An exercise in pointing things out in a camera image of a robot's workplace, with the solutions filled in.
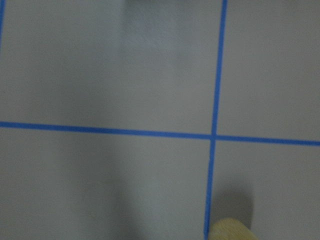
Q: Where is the tan bamboo cup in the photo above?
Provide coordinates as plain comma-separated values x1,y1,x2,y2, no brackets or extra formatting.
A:
207,218,258,240

